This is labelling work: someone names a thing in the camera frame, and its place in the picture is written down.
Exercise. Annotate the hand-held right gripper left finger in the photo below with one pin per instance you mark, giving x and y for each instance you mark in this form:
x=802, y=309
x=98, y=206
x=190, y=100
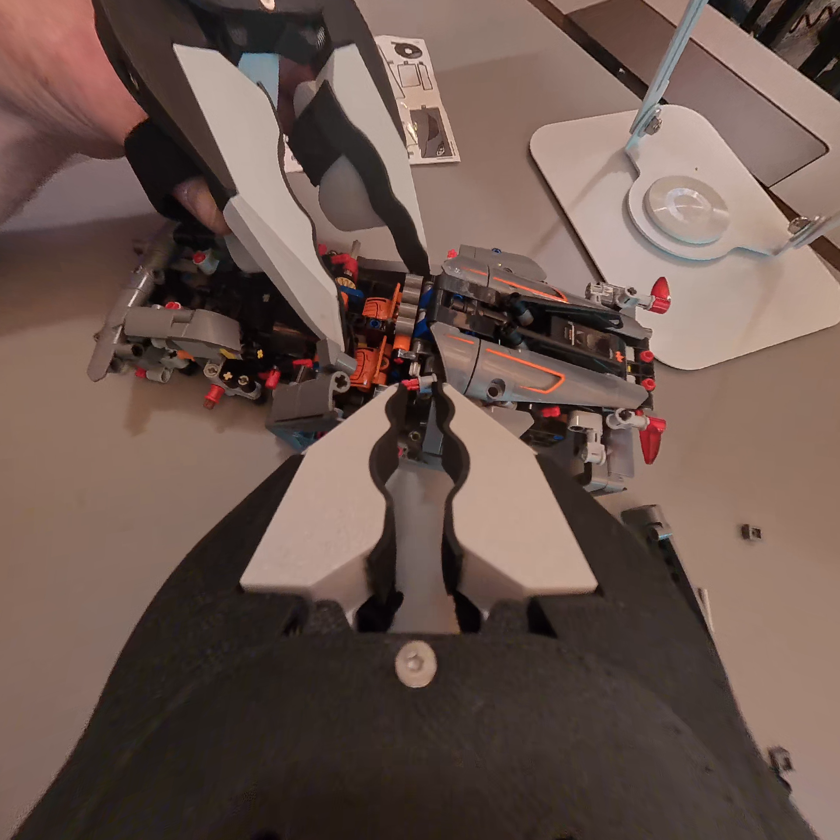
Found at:
x=315, y=525

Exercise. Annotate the small dark grey lego stud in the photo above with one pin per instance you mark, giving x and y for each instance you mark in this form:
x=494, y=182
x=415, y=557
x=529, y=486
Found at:
x=752, y=532

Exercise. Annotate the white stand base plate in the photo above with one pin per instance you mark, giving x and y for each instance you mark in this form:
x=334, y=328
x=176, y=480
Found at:
x=689, y=262

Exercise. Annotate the orange-lined grey lego section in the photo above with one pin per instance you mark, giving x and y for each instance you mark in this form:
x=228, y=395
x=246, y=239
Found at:
x=525, y=367

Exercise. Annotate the person's left hand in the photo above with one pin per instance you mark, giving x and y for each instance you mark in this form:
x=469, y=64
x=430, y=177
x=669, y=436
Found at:
x=59, y=98

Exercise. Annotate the black lego panel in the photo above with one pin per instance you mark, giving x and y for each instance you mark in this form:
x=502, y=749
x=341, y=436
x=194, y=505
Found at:
x=663, y=531

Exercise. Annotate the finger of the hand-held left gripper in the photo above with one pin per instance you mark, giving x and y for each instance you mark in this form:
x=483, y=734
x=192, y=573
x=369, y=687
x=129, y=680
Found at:
x=262, y=216
x=387, y=164

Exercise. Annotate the grey black lego car chassis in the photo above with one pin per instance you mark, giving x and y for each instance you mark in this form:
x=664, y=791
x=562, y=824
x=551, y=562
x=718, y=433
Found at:
x=197, y=328

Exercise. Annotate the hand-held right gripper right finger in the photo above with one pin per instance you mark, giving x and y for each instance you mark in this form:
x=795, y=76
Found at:
x=518, y=525

